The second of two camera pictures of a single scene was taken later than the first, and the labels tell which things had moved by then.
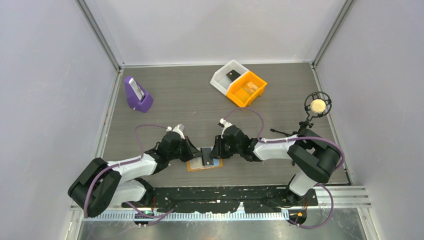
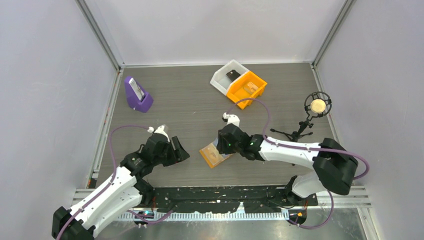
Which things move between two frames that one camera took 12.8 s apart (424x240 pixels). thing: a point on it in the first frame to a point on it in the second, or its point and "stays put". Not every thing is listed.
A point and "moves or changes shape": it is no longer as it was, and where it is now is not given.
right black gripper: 218,152 stays put
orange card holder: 196,163 moves or changes shape
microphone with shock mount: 317,104 stays put
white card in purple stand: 139,93 stays put
